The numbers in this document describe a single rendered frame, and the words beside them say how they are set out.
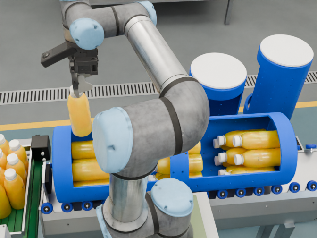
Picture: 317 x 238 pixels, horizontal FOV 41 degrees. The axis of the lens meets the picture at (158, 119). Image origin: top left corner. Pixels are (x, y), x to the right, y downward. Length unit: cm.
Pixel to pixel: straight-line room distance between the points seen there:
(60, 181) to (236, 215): 74
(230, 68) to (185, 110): 139
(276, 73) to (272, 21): 234
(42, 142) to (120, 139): 111
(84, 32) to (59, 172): 60
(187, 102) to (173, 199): 41
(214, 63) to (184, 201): 114
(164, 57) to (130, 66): 285
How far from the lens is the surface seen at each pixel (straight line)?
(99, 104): 343
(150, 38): 99
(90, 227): 174
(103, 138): 77
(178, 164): 151
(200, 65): 215
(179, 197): 116
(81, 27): 105
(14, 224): 176
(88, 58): 127
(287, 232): 216
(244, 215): 183
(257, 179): 163
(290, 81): 234
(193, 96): 83
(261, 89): 240
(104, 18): 108
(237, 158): 164
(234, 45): 416
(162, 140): 77
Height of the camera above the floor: 235
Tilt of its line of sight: 45 degrees down
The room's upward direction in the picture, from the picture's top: 3 degrees clockwise
